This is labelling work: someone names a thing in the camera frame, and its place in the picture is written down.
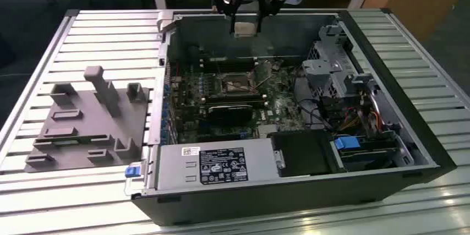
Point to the silver square CPU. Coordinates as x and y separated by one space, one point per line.
245 29

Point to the black RAM slot bank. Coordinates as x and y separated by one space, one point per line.
227 64
235 98

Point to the CPU socket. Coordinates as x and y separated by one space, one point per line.
238 86

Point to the grey case side latch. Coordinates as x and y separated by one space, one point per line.
163 21

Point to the grey metal drive cage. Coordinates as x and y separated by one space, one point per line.
324 79

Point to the green motherboard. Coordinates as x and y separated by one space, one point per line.
282 103

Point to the black graphics card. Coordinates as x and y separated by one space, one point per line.
229 115

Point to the silver chipset heatsink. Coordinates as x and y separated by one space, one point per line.
268 131

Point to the black drive bay box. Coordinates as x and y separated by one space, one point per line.
305 152

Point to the blue disk carrier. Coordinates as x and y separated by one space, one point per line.
346 142

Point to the black hard disk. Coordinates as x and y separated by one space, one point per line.
368 160

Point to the grey power supply unit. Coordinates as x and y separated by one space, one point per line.
173 169

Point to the grey parts rack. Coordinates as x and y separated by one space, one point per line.
91 136

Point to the blue case latch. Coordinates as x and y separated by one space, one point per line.
133 171

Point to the black open PC case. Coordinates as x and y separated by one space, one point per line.
257 207

